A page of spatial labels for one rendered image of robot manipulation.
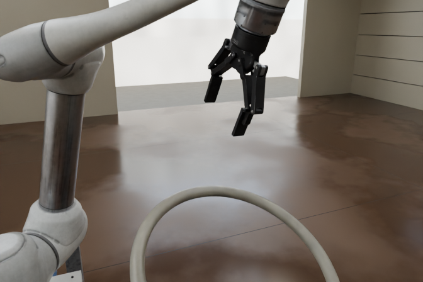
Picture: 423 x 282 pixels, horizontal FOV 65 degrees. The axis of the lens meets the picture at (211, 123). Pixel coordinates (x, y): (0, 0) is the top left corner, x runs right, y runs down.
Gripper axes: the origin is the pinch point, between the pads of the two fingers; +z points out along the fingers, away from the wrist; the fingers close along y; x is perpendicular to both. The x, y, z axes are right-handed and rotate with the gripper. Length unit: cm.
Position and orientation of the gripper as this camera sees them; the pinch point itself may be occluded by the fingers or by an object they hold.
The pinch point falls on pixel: (223, 113)
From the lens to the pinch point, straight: 77.0
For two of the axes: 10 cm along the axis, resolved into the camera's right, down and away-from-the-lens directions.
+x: 8.5, -0.5, 5.3
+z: -2.7, 8.1, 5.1
